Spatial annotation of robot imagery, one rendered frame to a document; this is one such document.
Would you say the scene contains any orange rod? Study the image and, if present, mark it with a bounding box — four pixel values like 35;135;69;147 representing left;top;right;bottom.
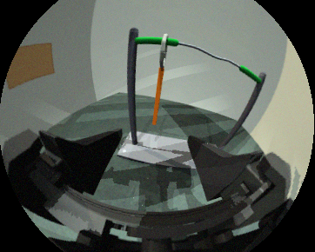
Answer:
152;34;168;125

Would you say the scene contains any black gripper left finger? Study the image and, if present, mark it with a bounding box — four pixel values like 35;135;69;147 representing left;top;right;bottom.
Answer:
39;128;122;195

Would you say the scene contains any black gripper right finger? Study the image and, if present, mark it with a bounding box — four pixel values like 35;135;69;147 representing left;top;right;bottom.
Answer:
187;136;264;201

